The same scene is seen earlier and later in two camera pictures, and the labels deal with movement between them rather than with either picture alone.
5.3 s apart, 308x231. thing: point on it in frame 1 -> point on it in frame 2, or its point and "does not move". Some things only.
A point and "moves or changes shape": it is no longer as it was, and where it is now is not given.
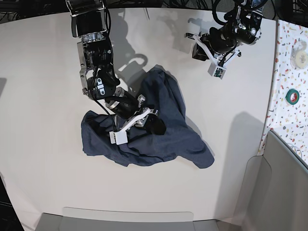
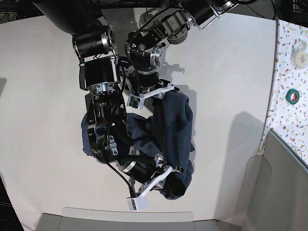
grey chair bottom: (82, 219) does not move
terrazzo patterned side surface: (288, 115) does not move
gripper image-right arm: (215, 44) -> (149, 84)
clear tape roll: (299, 55) does not move
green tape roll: (296, 98) does not move
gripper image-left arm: (129, 113) -> (151, 173)
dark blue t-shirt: (180, 140) moves or changes shape
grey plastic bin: (275, 197) does not move
